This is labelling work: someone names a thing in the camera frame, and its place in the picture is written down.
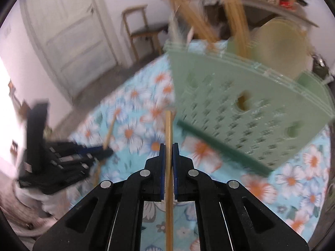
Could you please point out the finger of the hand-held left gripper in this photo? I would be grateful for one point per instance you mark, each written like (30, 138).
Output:
(83, 153)

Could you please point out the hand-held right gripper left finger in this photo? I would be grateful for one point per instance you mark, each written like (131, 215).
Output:
(162, 172)

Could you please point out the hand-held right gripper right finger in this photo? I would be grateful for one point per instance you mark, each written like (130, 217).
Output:
(176, 172)

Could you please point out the single wooden chopstick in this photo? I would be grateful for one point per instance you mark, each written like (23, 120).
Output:
(111, 132)
(169, 128)

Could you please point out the green plastic utensil holder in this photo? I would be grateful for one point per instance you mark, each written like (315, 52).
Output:
(222, 83)

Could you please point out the pile of wooden chopsticks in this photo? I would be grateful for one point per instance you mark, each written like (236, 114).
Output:
(235, 26)

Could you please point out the cream plastic rice paddle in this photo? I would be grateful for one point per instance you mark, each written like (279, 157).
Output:
(277, 47)

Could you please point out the person's left forearm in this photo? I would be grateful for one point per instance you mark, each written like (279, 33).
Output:
(23, 217)

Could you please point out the person's left hand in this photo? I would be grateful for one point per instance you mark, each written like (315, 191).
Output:
(49, 204)

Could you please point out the floral blue blanket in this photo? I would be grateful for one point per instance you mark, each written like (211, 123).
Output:
(136, 125)

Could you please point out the white door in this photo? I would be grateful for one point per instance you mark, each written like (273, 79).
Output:
(73, 31)

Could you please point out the wooden chair dark seat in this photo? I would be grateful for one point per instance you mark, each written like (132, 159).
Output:
(145, 31)

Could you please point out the dark green bag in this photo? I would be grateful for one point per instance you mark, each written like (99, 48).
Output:
(320, 66)

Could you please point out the long grey table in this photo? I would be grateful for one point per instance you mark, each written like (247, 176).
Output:
(261, 5)

